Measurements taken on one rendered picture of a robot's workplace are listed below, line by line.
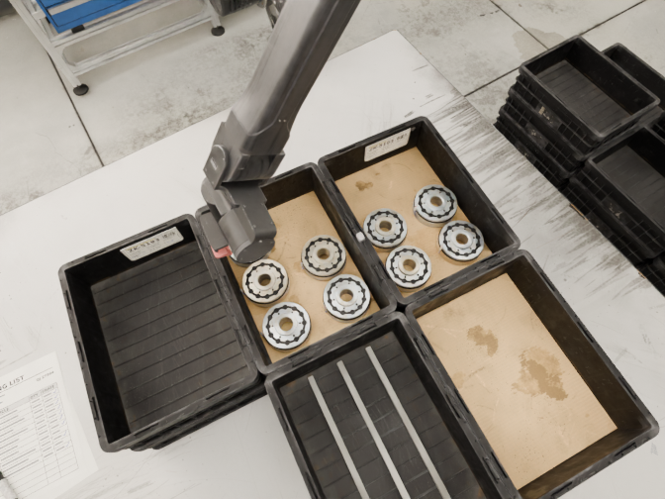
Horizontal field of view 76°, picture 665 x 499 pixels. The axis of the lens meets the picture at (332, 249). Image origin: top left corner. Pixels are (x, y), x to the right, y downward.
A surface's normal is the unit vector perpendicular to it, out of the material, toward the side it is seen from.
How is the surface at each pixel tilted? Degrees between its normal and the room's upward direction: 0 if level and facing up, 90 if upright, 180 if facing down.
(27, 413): 0
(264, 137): 93
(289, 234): 0
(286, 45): 56
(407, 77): 0
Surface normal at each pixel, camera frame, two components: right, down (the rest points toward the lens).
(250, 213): 0.53, -0.50
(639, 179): -0.02, -0.41
